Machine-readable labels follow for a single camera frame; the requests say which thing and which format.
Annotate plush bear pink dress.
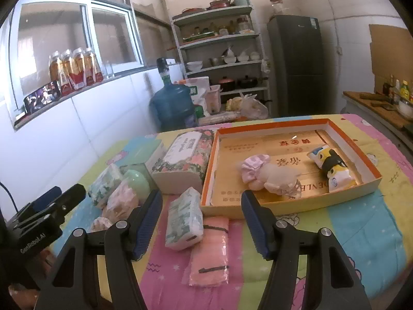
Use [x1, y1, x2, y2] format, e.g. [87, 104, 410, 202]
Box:
[240, 154, 303, 199]

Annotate blue water jug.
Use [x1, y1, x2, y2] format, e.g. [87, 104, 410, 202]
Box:
[149, 57, 196, 130]

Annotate smartphone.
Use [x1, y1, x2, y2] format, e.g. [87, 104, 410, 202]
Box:
[23, 81, 62, 115]

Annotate cardboard sheets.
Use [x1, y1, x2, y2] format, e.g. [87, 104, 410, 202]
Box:
[368, 24, 413, 95]

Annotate teal cardboard box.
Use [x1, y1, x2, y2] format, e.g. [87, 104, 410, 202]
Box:
[119, 139, 167, 181]

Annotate black pan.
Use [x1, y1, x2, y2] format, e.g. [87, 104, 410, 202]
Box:
[238, 75, 268, 89]

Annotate green white tissue pack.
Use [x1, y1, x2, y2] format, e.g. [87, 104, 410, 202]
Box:
[88, 163, 125, 209]

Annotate pink floral tissue pack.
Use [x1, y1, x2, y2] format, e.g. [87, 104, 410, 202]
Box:
[102, 181, 141, 224]

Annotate colourful printed blanket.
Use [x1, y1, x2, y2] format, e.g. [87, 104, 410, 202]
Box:
[61, 113, 413, 301]

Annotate pale green round container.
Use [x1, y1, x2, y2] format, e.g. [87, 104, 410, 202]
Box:
[124, 169, 152, 206]

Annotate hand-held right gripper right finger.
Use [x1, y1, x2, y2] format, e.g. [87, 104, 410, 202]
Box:
[241, 189, 372, 310]

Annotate white metal shelf rack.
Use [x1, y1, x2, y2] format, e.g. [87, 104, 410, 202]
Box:
[170, 4, 272, 117]

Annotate wrapped flat food pack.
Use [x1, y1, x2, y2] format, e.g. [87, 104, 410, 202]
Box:
[197, 111, 242, 126]

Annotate black pot red lid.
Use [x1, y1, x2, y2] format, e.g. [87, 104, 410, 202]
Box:
[217, 76, 238, 91]

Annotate group of condiment bottles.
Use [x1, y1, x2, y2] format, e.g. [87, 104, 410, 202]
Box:
[382, 74, 413, 104]

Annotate clear plastic bag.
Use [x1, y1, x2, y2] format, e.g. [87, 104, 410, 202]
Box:
[239, 93, 269, 121]

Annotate glass jar red lid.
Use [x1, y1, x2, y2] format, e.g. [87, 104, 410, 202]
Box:
[270, 0, 288, 17]

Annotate dark grey refrigerator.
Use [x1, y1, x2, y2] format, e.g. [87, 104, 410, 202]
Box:
[267, 15, 326, 117]

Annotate yellow white tissue packet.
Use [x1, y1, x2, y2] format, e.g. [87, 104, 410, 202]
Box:
[325, 162, 357, 190]
[306, 144, 339, 169]

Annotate sliding window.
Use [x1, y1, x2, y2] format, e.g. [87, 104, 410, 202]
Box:
[9, 0, 145, 128]

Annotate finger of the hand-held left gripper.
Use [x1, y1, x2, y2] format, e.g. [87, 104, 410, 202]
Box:
[52, 183, 87, 216]
[30, 186, 62, 211]

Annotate large floral tissue pack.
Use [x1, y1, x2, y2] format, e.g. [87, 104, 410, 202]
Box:
[151, 129, 216, 195]

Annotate black cable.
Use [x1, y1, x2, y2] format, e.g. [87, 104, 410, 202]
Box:
[0, 182, 18, 218]

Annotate kitchen counter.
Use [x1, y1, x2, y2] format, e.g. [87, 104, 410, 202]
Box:
[342, 90, 413, 151]

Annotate green patterned tissue pack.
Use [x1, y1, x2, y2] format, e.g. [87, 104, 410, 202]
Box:
[165, 188, 205, 252]

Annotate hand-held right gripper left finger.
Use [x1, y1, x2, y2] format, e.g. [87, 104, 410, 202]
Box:
[39, 189, 163, 310]

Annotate white sack green label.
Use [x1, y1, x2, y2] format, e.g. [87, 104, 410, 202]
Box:
[185, 76, 211, 117]

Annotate clear plastic packet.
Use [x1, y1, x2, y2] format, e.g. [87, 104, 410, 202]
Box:
[186, 216, 231, 286]

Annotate orange cardboard box tray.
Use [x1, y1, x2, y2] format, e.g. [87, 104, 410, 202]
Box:
[201, 118, 384, 218]

